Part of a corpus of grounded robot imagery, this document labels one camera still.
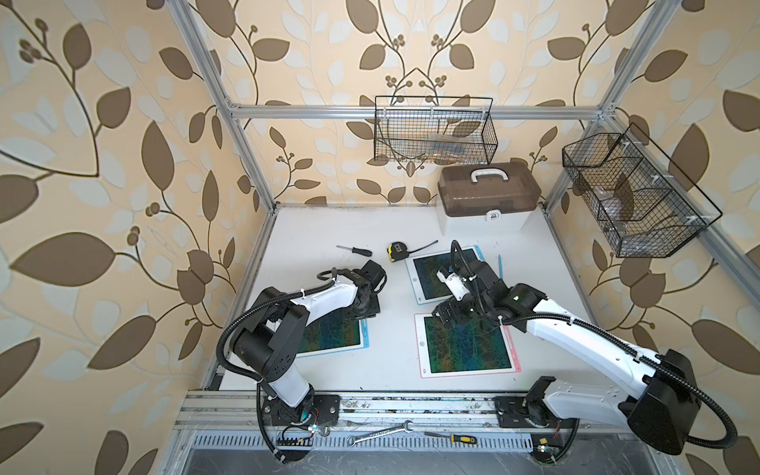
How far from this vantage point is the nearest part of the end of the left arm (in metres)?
0.68

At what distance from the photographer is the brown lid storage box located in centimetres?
101

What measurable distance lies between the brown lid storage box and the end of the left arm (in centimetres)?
38
